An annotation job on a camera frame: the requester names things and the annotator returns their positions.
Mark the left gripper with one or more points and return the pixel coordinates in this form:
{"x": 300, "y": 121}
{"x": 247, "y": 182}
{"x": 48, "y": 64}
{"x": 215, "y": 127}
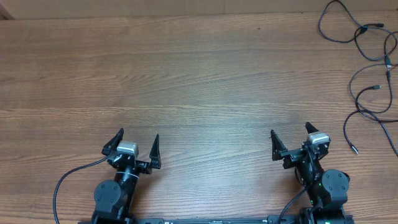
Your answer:
{"x": 145, "y": 167}

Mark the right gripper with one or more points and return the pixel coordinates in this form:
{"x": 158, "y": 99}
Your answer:
{"x": 291, "y": 155}

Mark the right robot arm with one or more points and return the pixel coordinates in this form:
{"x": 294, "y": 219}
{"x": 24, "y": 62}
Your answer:
{"x": 326, "y": 189}

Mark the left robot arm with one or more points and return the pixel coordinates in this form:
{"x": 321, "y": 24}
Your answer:
{"x": 113, "y": 197}

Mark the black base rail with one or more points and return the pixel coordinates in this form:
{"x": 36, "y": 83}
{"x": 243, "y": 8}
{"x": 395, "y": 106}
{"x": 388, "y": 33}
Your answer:
{"x": 271, "y": 219}

